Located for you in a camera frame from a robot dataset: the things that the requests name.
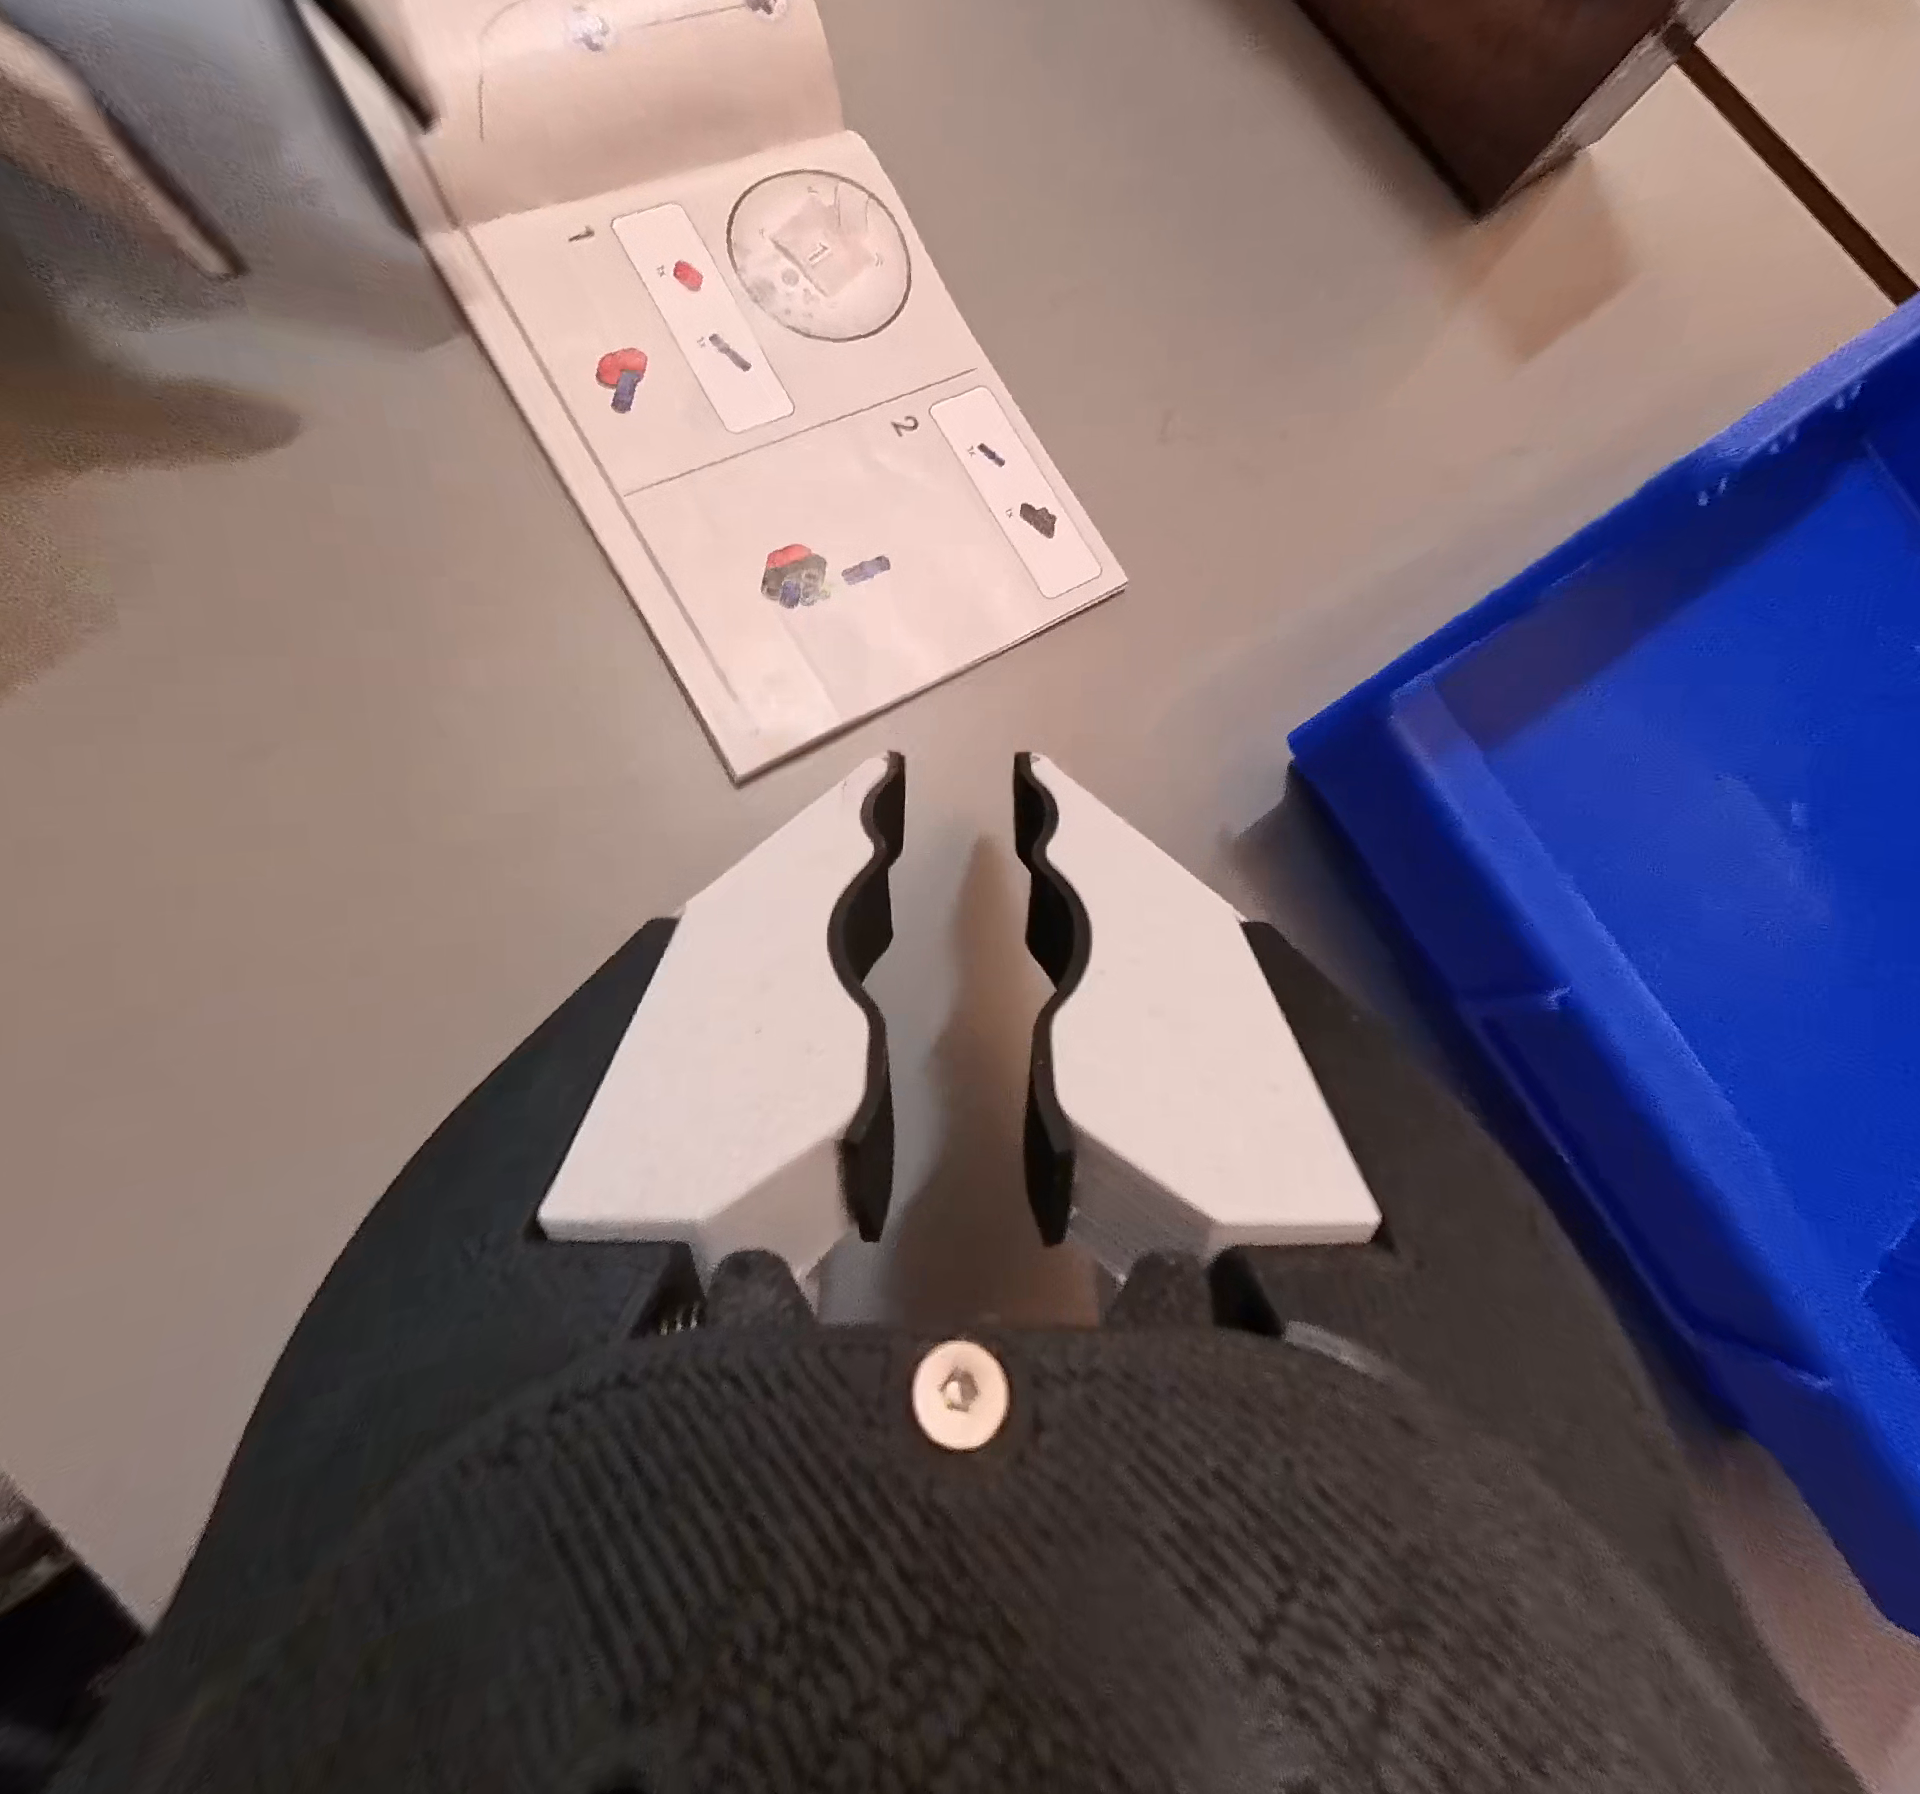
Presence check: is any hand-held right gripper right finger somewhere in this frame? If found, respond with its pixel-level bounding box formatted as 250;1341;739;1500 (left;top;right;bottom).
1013;751;1387;1294

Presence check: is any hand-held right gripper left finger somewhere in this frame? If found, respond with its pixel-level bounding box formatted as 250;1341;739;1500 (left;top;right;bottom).
537;751;907;1294

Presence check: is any lego instruction booklet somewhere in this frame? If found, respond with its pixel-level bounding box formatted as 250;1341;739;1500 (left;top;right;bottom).
382;0;1131;787

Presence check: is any blue plastic storage bin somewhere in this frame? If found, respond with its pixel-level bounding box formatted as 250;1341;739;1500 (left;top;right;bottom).
1291;300;1920;1634

